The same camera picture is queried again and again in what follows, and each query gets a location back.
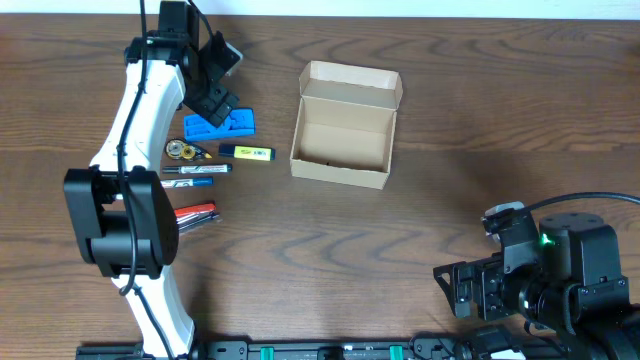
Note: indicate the yellow highlighter pen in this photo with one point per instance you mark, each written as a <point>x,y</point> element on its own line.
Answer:
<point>246,152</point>

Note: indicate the black whiteboard marker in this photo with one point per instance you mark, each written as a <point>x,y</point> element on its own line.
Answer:
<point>198,169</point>

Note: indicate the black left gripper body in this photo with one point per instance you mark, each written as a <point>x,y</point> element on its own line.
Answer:
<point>208,95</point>

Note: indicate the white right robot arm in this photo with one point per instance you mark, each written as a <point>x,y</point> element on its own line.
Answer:
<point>562,273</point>

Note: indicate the blue whiteboard marker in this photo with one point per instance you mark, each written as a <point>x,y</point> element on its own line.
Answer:
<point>188,182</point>

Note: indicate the brown cardboard box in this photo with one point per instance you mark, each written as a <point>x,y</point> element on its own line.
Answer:
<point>345,124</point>

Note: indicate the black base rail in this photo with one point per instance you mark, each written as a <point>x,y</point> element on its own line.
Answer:
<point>493,342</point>

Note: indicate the blue whiteboard duster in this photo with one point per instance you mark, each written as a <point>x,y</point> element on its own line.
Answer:
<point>240,122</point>

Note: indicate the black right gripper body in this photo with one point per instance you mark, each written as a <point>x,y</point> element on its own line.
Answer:
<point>500,292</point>

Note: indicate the correction tape dispenser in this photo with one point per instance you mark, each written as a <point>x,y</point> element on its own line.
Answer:
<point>180,149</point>

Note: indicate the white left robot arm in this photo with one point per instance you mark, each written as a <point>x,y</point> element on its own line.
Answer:
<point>121,215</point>

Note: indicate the red stapler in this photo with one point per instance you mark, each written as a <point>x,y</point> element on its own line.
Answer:
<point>196,215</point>

